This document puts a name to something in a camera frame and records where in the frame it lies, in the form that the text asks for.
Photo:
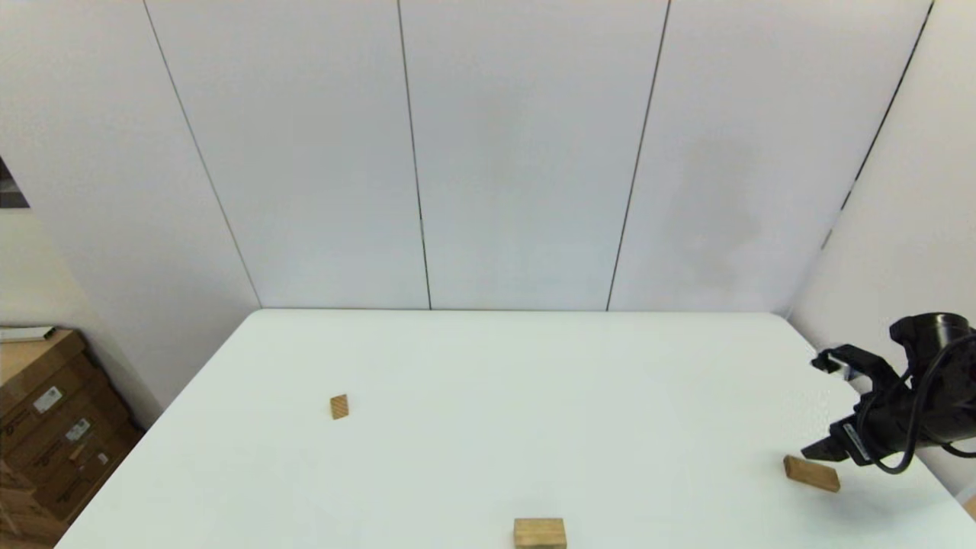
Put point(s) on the brown cardboard box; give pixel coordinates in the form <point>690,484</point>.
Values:
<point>38,366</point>
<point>91,476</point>
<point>14,503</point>
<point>76,431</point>

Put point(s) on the arched light wooden block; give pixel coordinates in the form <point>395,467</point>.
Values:
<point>540,532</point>

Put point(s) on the rectangular brown wooden block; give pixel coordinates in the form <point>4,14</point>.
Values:
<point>813,475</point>

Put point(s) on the white flat board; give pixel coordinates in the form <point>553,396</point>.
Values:
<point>27,334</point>

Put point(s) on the small triangular wooden block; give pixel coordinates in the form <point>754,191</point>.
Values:
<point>340,406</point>

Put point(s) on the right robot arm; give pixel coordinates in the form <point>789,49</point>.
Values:
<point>934,335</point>

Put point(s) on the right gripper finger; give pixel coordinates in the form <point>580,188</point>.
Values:
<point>829,451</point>

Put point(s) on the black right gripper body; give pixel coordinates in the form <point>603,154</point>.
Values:
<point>884,427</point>

